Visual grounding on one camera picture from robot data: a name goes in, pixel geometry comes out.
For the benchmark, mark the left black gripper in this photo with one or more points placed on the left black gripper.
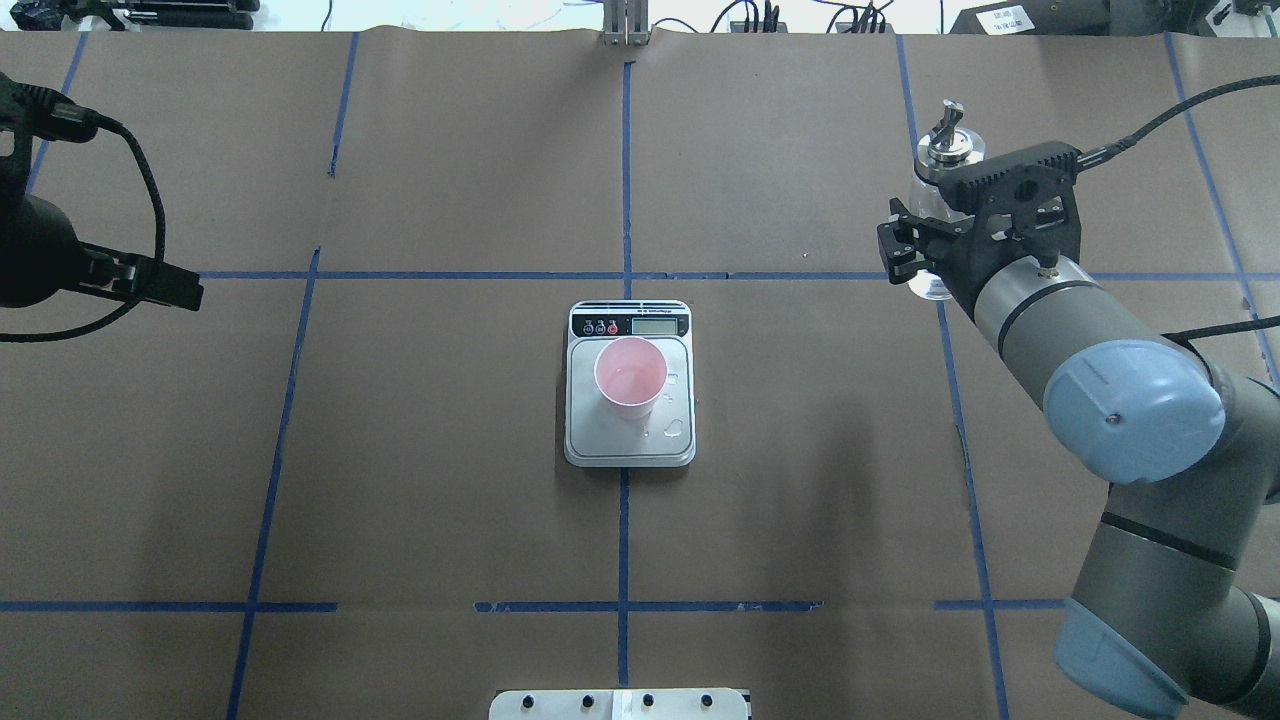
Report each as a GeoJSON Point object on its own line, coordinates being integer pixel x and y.
{"type": "Point", "coordinates": [38, 250]}

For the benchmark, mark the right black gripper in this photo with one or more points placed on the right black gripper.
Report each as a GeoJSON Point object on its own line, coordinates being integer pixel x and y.
{"type": "Point", "coordinates": [958, 262]}

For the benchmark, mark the glass sauce dispenser bottle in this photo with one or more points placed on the glass sauce dispenser bottle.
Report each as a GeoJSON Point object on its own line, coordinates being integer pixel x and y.
{"type": "Point", "coordinates": [948, 146]}

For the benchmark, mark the pink paper cup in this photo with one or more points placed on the pink paper cup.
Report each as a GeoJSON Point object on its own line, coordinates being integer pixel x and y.
{"type": "Point", "coordinates": [630, 374]}

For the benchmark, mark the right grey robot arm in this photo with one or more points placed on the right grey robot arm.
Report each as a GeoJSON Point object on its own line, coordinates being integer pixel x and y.
{"type": "Point", "coordinates": [1188, 449]}

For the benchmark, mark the digital kitchen scale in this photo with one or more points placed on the digital kitchen scale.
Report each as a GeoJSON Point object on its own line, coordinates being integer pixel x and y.
{"type": "Point", "coordinates": [595, 436]}

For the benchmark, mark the blue tape line lengthwise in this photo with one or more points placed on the blue tape line lengthwise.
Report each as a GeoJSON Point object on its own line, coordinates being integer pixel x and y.
{"type": "Point", "coordinates": [984, 603]}

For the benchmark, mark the blue tape centre line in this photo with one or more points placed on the blue tape centre line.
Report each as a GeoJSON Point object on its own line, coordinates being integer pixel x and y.
{"type": "Point", "coordinates": [627, 224]}

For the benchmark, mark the aluminium frame post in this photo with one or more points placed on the aluminium frame post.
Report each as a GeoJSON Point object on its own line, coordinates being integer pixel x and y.
{"type": "Point", "coordinates": [626, 23]}

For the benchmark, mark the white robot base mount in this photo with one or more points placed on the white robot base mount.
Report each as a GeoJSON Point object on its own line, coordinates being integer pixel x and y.
{"type": "Point", "coordinates": [623, 703]}

